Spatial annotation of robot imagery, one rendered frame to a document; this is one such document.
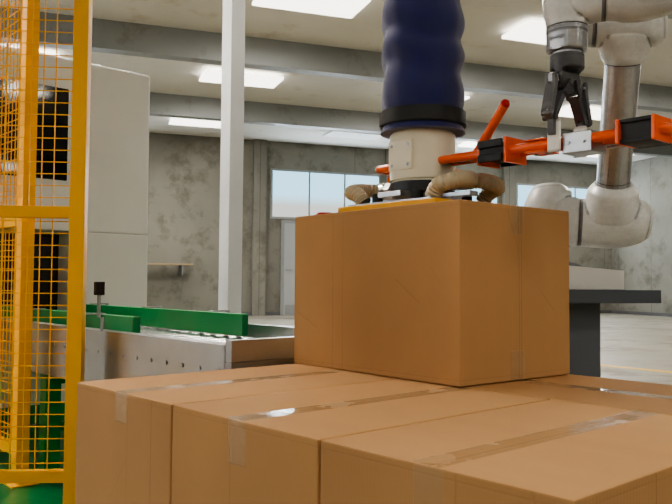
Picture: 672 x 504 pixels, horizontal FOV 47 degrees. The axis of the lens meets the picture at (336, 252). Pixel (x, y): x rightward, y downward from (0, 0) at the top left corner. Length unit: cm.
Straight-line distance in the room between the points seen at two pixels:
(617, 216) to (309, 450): 160
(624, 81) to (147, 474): 168
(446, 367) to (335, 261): 45
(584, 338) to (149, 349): 134
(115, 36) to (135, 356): 796
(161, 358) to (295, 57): 848
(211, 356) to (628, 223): 132
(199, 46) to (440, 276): 879
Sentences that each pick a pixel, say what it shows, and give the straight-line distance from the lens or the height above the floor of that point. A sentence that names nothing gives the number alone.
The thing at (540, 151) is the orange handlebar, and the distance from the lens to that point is 177.
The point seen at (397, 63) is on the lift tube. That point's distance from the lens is 200.
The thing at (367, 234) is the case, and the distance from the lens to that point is 187.
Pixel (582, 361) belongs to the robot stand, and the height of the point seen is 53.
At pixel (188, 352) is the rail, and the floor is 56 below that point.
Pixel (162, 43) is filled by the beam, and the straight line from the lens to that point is 1024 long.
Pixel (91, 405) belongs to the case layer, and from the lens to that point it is 172.
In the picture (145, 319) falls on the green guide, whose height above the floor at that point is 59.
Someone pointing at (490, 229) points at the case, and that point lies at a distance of 173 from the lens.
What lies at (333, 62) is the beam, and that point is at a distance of 1074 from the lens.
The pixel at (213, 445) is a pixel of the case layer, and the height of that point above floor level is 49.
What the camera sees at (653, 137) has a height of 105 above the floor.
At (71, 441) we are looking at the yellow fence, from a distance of 272.
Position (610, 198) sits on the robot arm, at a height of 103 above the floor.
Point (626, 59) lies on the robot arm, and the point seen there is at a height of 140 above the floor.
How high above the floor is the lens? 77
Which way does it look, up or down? 2 degrees up
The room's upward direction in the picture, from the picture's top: 1 degrees clockwise
